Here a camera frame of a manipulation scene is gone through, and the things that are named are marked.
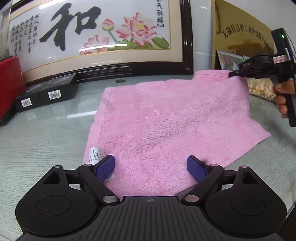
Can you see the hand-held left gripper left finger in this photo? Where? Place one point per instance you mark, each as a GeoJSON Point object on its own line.
{"type": "Point", "coordinates": [105, 168]}

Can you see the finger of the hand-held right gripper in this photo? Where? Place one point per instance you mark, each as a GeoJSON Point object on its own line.
{"type": "Point", "coordinates": [238, 74]}

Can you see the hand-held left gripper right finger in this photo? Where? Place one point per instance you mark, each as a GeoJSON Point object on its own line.
{"type": "Point", "coordinates": [196, 169]}

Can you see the pink towel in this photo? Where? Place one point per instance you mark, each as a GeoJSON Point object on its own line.
{"type": "Point", "coordinates": [161, 127]}

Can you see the person's right hand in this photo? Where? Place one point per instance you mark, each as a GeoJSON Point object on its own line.
{"type": "Point", "coordinates": [281, 99]}

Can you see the plastic bag of popcorn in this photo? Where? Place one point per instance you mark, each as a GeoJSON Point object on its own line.
{"type": "Point", "coordinates": [261, 89]}

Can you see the gold plaque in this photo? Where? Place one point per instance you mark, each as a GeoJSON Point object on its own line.
{"type": "Point", "coordinates": [242, 20]}

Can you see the brown round coin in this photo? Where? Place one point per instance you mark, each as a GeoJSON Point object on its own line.
{"type": "Point", "coordinates": [120, 81]}

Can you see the black box with barcode label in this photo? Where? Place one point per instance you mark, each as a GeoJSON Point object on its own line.
{"type": "Point", "coordinates": [57, 89]}
{"type": "Point", "coordinates": [26, 99]}

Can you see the red box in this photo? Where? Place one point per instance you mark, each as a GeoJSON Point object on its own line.
{"type": "Point", "coordinates": [10, 88]}

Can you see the framed lotus cross-stitch picture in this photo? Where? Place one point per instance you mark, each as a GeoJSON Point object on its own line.
{"type": "Point", "coordinates": [104, 34]}

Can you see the clear plastic container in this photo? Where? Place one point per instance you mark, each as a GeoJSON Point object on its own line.
{"type": "Point", "coordinates": [4, 34]}

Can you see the large silver photo frame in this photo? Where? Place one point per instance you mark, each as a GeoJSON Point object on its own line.
{"type": "Point", "coordinates": [229, 59]}

